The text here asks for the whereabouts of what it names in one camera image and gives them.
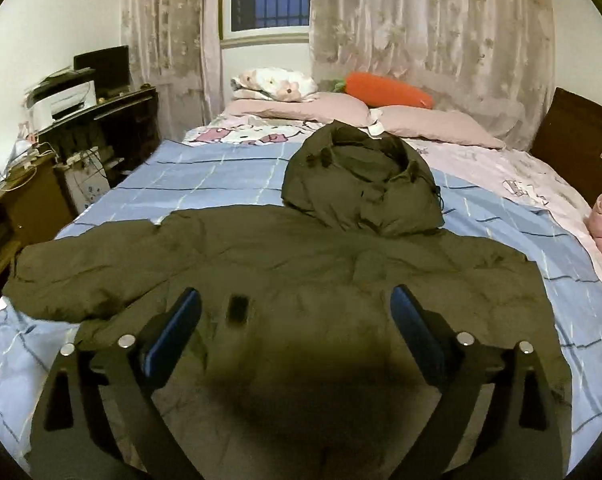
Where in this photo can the white desktop computer tower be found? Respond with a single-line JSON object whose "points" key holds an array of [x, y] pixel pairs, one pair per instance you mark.
{"points": [[86, 178]]}

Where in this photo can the barred window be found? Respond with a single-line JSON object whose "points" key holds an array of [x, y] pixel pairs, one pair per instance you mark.
{"points": [[254, 21]]}

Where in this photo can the pink pillow right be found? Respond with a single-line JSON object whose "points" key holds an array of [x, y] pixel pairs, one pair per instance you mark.
{"points": [[434, 125]]}

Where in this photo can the orange carrot plush pillow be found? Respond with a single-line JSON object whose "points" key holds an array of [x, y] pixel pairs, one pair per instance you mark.
{"points": [[377, 91]]}

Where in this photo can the dark wooden headboard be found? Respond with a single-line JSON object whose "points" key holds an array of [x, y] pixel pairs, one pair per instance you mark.
{"points": [[569, 140]]}

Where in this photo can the dark olive hooded puffer jacket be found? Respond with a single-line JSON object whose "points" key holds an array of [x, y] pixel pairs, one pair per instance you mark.
{"points": [[296, 369]]}

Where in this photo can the black computer monitor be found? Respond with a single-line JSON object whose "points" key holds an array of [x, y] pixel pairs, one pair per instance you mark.
{"points": [[111, 68]]}

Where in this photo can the pink lace curtain right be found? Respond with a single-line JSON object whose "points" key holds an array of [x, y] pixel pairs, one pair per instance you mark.
{"points": [[491, 59]]}

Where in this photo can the pink pillow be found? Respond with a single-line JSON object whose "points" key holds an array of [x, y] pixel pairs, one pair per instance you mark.
{"points": [[325, 108], [434, 125]]}

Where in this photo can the brown wooden side cabinet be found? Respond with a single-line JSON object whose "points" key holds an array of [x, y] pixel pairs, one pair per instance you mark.
{"points": [[33, 209]]}

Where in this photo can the white printer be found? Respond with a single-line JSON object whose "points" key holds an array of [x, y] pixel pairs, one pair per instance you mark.
{"points": [[60, 96]]}

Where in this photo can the black computer desk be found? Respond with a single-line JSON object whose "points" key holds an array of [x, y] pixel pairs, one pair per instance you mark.
{"points": [[124, 130]]}

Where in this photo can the pink pillow left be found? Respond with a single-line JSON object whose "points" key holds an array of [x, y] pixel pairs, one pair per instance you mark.
{"points": [[325, 108]]}

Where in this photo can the pink lace curtain left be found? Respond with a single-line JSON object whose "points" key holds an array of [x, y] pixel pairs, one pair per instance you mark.
{"points": [[175, 46]]}

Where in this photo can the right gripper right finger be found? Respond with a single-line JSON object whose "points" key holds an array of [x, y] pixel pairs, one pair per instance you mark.
{"points": [[520, 437]]}

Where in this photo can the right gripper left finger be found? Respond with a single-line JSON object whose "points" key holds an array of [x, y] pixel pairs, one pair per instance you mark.
{"points": [[71, 436]]}

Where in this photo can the pink lace curtain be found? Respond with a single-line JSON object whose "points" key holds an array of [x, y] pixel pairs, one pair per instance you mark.
{"points": [[491, 59], [175, 46]]}

